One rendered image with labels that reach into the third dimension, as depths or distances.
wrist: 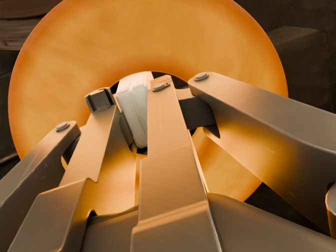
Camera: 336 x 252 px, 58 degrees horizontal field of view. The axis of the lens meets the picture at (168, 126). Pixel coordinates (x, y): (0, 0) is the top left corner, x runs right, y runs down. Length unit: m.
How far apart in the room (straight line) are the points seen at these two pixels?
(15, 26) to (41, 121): 0.24
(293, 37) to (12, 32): 0.33
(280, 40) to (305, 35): 0.03
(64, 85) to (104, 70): 0.02
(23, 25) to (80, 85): 0.24
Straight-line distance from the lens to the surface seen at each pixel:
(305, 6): 0.52
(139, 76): 0.15
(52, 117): 0.17
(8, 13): 0.38
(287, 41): 0.40
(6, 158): 0.56
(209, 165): 0.18
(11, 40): 0.40
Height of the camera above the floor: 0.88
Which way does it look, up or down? 21 degrees down
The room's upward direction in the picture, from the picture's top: 20 degrees counter-clockwise
